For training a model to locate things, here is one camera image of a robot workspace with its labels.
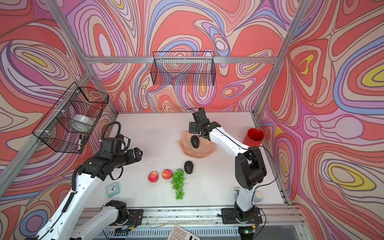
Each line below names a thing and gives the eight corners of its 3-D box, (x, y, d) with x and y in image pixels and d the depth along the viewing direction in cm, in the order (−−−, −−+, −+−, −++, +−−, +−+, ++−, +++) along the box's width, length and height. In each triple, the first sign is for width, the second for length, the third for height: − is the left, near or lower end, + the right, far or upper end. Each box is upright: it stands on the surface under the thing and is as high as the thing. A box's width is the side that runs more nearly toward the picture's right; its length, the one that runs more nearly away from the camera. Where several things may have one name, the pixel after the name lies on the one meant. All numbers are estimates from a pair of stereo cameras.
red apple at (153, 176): (148, 182, 86) (147, 179, 83) (150, 173, 89) (149, 171, 86) (157, 182, 86) (156, 179, 83) (158, 173, 89) (157, 171, 86)
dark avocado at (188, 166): (184, 174, 89) (183, 171, 86) (184, 163, 93) (184, 160, 90) (193, 174, 89) (193, 171, 86) (193, 163, 93) (193, 160, 90)
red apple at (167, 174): (162, 179, 87) (161, 177, 84) (163, 171, 90) (162, 169, 87) (171, 179, 87) (171, 177, 84) (172, 171, 90) (171, 169, 87)
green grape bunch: (170, 199, 80) (169, 196, 76) (173, 172, 90) (172, 168, 86) (183, 199, 80) (183, 196, 76) (184, 172, 90) (184, 168, 86)
